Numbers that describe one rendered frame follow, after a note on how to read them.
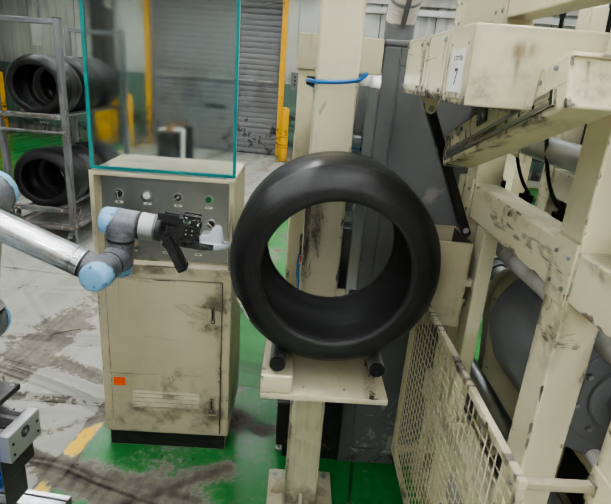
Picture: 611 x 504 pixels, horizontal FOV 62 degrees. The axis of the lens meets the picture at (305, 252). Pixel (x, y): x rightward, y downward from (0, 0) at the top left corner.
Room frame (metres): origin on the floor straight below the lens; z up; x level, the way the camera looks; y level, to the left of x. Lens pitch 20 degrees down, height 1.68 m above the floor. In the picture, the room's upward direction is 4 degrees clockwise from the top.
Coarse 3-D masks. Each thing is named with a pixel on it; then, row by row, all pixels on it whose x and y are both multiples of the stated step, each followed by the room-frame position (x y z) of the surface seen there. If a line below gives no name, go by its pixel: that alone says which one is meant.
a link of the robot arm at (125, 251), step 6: (108, 240) 1.32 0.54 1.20; (108, 246) 1.31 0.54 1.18; (114, 246) 1.31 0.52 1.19; (120, 246) 1.31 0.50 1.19; (126, 246) 1.32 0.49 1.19; (132, 246) 1.34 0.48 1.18; (114, 252) 1.28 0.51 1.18; (120, 252) 1.29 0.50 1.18; (126, 252) 1.32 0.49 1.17; (132, 252) 1.34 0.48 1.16; (126, 258) 1.30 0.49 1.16; (132, 258) 1.34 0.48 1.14; (126, 264) 1.29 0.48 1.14; (132, 264) 1.34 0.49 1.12; (126, 270) 1.32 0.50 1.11; (120, 276) 1.31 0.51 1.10; (126, 276) 1.33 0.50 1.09
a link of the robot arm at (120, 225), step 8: (104, 208) 1.33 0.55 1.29; (112, 208) 1.34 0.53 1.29; (120, 208) 1.35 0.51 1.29; (104, 216) 1.31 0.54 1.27; (112, 216) 1.31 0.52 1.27; (120, 216) 1.32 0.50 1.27; (128, 216) 1.32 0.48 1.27; (136, 216) 1.32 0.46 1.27; (104, 224) 1.31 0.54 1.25; (112, 224) 1.31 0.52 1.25; (120, 224) 1.31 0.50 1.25; (128, 224) 1.31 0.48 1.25; (136, 224) 1.31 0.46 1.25; (104, 232) 1.32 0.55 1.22; (112, 232) 1.31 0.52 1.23; (120, 232) 1.31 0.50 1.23; (128, 232) 1.31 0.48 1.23; (136, 232) 1.31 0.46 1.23; (112, 240) 1.31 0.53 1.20; (120, 240) 1.31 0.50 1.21; (128, 240) 1.32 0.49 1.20
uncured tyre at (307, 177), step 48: (288, 192) 1.25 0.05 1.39; (336, 192) 1.24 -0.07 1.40; (384, 192) 1.25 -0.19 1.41; (240, 240) 1.26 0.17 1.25; (432, 240) 1.27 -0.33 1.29; (240, 288) 1.25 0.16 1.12; (288, 288) 1.52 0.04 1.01; (384, 288) 1.52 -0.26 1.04; (432, 288) 1.27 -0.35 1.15; (288, 336) 1.24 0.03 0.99; (336, 336) 1.41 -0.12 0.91; (384, 336) 1.25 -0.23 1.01
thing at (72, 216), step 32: (64, 32) 5.56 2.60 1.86; (32, 64) 4.69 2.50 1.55; (64, 64) 4.33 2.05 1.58; (0, 96) 4.35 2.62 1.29; (32, 96) 4.70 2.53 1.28; (64, 96) 4.29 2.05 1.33; (0, 128) 4.29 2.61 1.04; (64, 128) 4.29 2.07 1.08; (32, 160) 4.69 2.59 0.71; (64, 160) 4.29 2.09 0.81; (32, 192) 4.58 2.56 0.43; (64, 192) 4.37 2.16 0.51; (64, 224) 4.38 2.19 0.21
